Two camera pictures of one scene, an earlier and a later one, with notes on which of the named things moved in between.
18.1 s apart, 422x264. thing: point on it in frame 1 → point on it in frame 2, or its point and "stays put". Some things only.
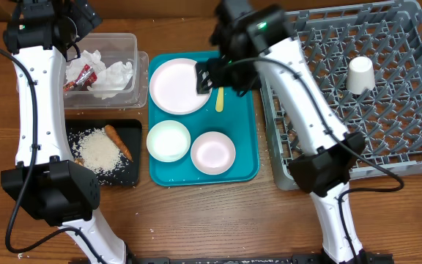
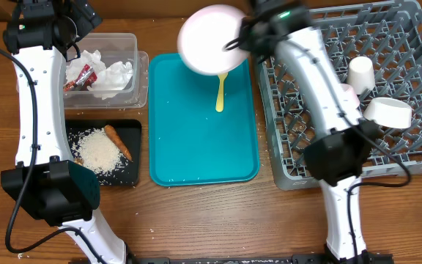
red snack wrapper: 85,80 stays put
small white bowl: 168,141 → 388,113
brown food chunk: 79,161 stays put
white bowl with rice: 212,152 → 349,95
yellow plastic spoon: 220,101 stays put
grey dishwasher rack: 381,70 stays put
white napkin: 111,80 stays put
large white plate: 173,86 → 202,35
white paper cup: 360,78 stays put
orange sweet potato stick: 113,134 stays put
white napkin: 91,59 stays put
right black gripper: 215,75 → 247,31
